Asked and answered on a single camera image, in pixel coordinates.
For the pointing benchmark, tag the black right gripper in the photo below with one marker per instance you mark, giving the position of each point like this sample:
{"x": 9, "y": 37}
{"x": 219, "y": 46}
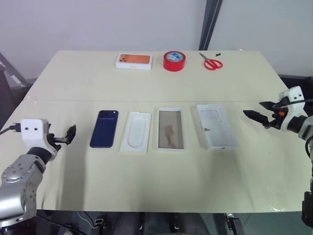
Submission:
{"x": 277, "y": 121}

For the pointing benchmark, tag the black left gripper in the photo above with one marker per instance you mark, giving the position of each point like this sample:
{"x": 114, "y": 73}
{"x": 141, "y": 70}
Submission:
{"x": 54, "y": 144}

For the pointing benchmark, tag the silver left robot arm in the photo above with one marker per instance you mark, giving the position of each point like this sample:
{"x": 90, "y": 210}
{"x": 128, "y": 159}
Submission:
{"x": 19, "y": 176}

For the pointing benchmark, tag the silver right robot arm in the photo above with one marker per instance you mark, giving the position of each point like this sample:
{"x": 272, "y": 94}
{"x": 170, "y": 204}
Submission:
{"x": 305, "y": 127}

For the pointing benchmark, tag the white phone box lid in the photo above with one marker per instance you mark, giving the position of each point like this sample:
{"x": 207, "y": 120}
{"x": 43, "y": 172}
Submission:
{"x": 216, "y": 127}

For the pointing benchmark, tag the white phone box base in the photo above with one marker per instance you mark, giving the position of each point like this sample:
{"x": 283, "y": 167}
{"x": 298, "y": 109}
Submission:
{"x": 170, "y": 129}

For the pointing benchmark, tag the white box with orange phone print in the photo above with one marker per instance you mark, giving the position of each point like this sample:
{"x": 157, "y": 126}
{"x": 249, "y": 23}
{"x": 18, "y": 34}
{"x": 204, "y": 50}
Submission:
{"x": 134, "y": 60}

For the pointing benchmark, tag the dark blue smartphone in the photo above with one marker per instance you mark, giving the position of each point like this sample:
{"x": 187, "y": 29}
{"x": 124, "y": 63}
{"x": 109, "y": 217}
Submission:
{"x": 104, "y": 129}

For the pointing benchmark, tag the small black clip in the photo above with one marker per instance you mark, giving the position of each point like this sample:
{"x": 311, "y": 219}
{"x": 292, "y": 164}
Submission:
{"x": 218, "y": 54}

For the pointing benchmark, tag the white moulded insert tray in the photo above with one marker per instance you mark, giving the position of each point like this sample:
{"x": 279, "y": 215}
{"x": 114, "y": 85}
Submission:
{"x": 135, "y": 133}

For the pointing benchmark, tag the metal table clamp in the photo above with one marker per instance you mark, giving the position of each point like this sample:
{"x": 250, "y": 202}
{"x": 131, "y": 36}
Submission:
{"x": 231, "y": 224}
{"x": 98, "y": 223}

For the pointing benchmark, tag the red tape roll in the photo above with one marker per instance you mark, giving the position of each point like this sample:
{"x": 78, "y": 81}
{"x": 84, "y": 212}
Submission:
{"x": 174, "y": 62}

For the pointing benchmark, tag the dark metal pole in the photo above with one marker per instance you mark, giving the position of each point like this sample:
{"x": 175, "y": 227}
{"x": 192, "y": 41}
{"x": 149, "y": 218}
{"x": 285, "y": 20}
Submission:
{"x": 209, "y": 24}

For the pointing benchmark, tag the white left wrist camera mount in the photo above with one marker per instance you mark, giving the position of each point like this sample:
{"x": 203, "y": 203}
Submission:
{"x": 30, "y": 133}

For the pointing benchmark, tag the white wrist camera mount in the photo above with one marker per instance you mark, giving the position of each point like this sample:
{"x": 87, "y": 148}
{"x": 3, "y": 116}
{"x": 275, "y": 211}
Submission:
{"x": 30, "y": 133}
{"x": 294, "y": 94}

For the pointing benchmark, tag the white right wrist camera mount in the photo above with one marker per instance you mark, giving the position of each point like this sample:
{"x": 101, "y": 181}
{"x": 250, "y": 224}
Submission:
{"x": 294, "y": 94}

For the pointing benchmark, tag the grey metal frame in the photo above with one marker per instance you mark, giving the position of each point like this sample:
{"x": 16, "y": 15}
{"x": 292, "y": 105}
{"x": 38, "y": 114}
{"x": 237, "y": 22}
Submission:
{"x": 12, "y": 73}

